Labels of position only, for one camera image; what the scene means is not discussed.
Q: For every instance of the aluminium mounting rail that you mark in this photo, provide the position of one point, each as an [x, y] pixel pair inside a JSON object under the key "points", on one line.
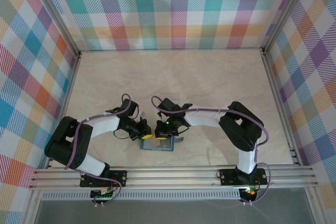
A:
{"points": [[170, 178]]}

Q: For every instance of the aluminium table side rail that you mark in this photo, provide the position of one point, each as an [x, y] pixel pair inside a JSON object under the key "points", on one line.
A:
{"points": [[65, 103], [279, 103]]}

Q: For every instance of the aluminium frame post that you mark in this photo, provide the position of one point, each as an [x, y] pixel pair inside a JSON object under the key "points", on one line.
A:
{"points": [[286, 11], [56, 11]]}

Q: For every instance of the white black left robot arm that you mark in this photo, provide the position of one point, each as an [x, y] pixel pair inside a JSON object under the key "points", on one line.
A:
{"points": [[105, 127]]}

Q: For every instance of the green lit controller board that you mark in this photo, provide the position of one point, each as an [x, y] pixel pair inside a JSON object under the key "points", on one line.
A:
{"points": [[102, 195]]}

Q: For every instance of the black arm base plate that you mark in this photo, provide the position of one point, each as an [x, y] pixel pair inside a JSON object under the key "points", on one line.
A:
{"points": [[228, 178], [119, 178]]}

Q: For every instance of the aluminium frame leg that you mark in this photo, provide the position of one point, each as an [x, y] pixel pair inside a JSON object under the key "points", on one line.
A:
{"points": [[30, 208], [316, 208]]}

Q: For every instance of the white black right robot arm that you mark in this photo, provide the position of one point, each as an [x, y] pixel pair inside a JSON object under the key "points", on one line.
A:
{"points": [[202, 119]]}

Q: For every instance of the blue card holder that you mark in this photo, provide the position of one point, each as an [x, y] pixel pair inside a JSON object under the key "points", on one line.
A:
{"points": [[168, 147]]}

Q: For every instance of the orange lit controller board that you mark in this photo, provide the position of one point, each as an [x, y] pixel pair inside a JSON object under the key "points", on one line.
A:
{"points": [[250, 192]]}

